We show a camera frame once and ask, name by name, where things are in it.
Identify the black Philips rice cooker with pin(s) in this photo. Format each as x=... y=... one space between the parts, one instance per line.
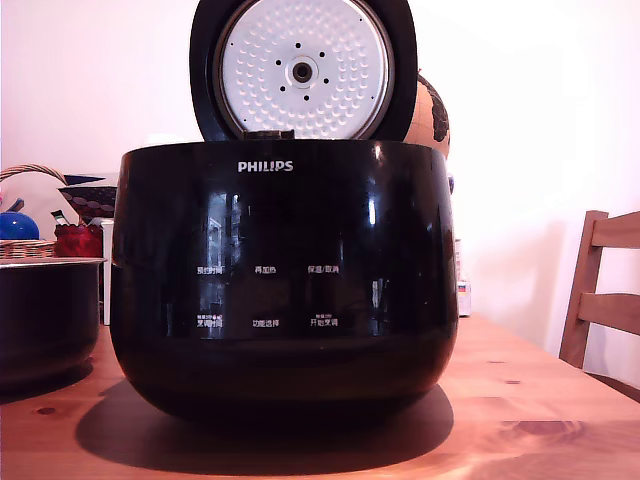
x=280 y=300

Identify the round black rice cooker lid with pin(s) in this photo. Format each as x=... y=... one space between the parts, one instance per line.
x=305 y=65

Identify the dark metallic inner pot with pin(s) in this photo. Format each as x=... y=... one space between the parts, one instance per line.
x=45 y=320

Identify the brown globe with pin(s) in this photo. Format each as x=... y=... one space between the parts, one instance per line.
x=431 y=117

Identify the patterned paper bag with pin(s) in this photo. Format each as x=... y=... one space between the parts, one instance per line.
x=92 y=197

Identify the red jar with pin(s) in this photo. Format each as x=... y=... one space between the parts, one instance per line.
x=77 y=241

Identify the wooden chair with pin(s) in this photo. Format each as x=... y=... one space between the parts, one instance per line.
x=595 y=300

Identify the woven wicker basket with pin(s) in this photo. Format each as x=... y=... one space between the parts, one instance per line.
x=27 y=247

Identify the blue ball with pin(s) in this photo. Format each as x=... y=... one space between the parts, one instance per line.
x=17 y=226

